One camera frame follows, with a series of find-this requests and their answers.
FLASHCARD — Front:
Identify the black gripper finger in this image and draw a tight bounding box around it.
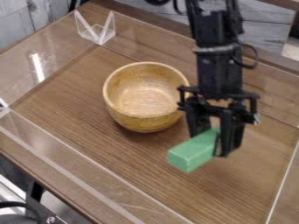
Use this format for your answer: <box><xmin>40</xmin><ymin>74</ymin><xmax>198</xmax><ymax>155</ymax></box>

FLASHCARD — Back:
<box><xmin>215</xmin><ymin>109</ymin><xmax>246</xmax><ymax>158</ymax></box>
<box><xmin>186</xmin><ymin>105</ymin><xmax>211</xmax><ymax>137</ymax></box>

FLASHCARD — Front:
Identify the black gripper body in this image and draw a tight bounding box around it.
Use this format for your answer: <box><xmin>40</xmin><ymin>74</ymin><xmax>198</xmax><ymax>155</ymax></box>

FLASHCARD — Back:
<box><xmin>178</xmin><ymin>46</ymin><xmax>259</xmax><ymax>123</ymax></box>

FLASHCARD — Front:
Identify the green rectangular block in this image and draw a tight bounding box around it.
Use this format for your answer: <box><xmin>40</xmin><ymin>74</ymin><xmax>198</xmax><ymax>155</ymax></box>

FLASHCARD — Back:
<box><xmin>167</xmin><ymin>128</ymin><xmax>220</xmax><ymax>173</ymax></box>

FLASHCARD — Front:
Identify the brown wooden bowl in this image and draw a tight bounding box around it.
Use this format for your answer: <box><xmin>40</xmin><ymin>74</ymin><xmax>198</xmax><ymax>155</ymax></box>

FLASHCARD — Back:
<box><xmin>103</xmin><ymin>61</ymin><xmax>190</xmax><ymax>133</ymax></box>

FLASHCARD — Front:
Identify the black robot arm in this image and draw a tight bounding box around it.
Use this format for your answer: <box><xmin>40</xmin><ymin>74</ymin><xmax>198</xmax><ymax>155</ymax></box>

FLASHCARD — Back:
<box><xmin>178</xmin><ymin>0</ymin><xmax>259</xmax><ymax>157</ymax></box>

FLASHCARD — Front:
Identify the clear acrylic tray wall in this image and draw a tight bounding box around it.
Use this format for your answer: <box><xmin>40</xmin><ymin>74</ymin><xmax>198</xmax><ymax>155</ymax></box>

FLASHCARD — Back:
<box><xmin>0</xmin><ymin>4</ymin><xmax>299</xmax><ymax>224</ymax></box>

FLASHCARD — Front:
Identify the clear acrylic corner bracket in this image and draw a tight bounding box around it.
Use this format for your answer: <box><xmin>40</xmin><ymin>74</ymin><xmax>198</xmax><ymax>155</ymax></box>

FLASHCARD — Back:
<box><xmin>74</xmin><ymin>10</ymin><xmax>116</xmax><ymax>46</ymax></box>

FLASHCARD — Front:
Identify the black table leg bracket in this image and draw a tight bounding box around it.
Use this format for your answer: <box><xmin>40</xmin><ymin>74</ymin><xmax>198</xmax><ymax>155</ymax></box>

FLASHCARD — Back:
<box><xmin>25</xmin><ymin>181</ymin><xmax>68</xmax><ymax>224</ymax></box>

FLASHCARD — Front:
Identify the black cable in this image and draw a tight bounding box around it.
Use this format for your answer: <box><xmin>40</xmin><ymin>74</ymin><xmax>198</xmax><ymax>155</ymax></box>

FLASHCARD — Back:
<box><xmin>0</xmin><ymin>200</ymin><xmax>39</xmax><ymax>224</ymax></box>

